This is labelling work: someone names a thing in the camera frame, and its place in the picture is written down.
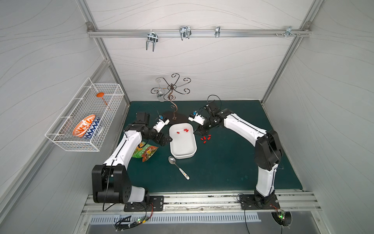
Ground white storage box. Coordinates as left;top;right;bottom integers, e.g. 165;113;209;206
169;123;197;160

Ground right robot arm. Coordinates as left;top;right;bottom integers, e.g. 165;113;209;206
188;101;284;206

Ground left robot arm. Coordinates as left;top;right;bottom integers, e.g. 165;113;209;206
92;112;172;204

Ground green snack packet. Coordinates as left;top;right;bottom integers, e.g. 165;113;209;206
132;141;159;162

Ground black metal cup stand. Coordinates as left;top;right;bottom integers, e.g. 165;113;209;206
151;73;191;125

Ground glass cup on stand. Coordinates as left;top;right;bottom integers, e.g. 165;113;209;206
156;88;165;102

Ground orange small spoon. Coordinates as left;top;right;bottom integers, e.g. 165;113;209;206
96;92;108;106

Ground orange blue patterned bowl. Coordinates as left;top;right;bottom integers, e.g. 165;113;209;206
72;115;101;139

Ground metal double hook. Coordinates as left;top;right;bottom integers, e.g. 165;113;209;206
146;32;158;52

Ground white vent strip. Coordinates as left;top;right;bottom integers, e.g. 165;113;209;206
90;212;261;225

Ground round black fan board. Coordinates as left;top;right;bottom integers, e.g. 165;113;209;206
271;212;292;227

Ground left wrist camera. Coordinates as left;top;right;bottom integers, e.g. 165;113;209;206
153;115;170;133

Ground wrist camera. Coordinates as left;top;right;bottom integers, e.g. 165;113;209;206
153;115;170;133
188;111;206;125

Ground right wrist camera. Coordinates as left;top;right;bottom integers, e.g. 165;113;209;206
188;111;206;125

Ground spoon with white handle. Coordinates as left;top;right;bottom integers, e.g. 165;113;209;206
168;156;190;180

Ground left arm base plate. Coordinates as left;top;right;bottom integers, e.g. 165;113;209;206
123;196;165;212

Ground white wire basket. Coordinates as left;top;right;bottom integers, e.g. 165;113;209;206
45;78;124;152

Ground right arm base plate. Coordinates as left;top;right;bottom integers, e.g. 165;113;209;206
237;193;280;210

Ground black cables with board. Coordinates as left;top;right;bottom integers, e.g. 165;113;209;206
113;204;154;232

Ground aluminium front rail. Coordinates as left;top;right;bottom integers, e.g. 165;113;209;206
82;189;322;215

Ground aluminium rail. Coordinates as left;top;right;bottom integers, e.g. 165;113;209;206
87;28;312;39
82;189;322;215

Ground aluminium top rail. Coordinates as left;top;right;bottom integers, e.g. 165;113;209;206
87;28;312;39

